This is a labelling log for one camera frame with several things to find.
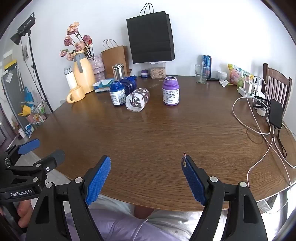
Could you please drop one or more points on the blue tissue pack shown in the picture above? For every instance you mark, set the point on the blue tissue pack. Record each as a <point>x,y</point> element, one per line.
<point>104,85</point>

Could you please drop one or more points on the small purple jar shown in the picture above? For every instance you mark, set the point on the small purple jar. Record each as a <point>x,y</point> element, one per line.
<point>145,73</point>

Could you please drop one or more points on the white round jar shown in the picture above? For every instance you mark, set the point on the white round jar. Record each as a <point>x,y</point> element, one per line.
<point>222,75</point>

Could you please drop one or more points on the yellow thermos jug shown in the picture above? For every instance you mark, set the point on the yellow thermos jug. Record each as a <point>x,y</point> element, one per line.
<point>82,73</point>

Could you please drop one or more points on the colourful snack packets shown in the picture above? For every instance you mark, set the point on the colourful snack packets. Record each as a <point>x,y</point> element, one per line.
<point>237,74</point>

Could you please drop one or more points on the wooden chair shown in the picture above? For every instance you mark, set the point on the wooden chair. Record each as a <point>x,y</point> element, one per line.
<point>277,87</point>

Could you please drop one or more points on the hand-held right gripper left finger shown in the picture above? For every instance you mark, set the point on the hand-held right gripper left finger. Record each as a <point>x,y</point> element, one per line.
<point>98,182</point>

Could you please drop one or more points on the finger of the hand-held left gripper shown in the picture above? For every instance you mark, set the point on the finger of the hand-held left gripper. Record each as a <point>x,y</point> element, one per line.
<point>28,147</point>
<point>52,161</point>

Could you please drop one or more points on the dark blue plastic bottle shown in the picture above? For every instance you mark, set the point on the dark blue plastic bottle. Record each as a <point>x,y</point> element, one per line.
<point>129,83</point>

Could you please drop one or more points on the crumpled white tissue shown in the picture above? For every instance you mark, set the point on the crumpled white tissue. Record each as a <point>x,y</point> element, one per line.
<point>223,82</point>

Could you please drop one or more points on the black phone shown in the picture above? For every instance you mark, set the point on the black phone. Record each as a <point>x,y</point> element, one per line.
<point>212,79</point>

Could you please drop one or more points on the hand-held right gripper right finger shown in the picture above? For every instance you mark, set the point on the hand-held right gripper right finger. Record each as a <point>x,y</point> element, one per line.
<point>194,183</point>

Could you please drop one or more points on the dried pink flowers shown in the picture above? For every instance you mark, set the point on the dried pink flowers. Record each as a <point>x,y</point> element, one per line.
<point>77,40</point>

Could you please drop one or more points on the white thermos bottle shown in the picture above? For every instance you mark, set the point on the white thermos bottle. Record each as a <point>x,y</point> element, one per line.
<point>69,77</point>

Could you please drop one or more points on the clear patterned cup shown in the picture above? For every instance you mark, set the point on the clear patterned cup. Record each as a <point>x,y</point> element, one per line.
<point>137,99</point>

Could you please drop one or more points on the yellow plastic item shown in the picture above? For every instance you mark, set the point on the yellow plastic item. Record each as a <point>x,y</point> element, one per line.
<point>24,111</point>

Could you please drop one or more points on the purple pill bottle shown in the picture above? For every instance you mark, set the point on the purple pill bottle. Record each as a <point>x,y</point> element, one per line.
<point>171,91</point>

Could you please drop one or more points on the person's left hand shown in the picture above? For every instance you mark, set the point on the person's left hand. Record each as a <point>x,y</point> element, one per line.
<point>24,212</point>

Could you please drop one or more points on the yellow mug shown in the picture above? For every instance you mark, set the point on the yellow mug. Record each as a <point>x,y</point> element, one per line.
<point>75,93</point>

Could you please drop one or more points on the blue bag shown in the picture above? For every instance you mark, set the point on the blue bag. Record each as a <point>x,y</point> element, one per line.
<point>27,93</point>

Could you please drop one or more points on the brown paper bag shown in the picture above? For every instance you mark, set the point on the brown paper bag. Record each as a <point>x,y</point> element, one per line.
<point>114,60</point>

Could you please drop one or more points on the black paper bag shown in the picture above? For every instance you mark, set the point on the black paper bag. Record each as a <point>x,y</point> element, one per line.
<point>150,39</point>

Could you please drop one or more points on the black power bank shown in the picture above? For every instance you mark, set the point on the black power bank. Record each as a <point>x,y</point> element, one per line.
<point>276,113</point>

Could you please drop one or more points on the white power strip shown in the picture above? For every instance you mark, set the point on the white power strip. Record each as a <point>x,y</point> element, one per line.
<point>251,93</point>

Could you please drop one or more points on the person's lavender shirt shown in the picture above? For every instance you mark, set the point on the person's lavender shirt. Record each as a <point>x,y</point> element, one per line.
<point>115,228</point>

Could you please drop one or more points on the white charger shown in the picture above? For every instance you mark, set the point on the white charger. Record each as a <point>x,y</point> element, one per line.
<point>248,86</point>

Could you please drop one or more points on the clear food container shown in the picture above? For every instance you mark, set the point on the clear food container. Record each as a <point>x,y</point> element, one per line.
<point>158,70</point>

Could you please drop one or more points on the clear drinking glass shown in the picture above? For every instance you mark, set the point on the clear drinking glass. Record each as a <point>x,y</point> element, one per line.
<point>200,73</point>

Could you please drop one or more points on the blue drink can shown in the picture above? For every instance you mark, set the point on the blue drink can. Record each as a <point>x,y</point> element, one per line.
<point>207,63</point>

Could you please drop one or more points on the pink vase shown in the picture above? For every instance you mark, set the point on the pink vase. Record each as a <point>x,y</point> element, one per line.
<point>96,66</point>

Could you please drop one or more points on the person's white shorts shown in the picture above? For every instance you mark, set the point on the person's white shorts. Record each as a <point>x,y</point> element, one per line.
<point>166,220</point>

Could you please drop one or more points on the black tripod stand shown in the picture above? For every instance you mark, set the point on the black tripod stand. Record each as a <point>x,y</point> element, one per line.
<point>37,76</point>

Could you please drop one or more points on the blue pill bottle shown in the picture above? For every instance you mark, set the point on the blue pill bottle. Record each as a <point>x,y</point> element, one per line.
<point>117,93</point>

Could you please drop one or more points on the stainless steel tumbler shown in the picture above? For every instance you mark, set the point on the stainless steel tumbler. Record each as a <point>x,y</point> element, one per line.
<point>118,71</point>

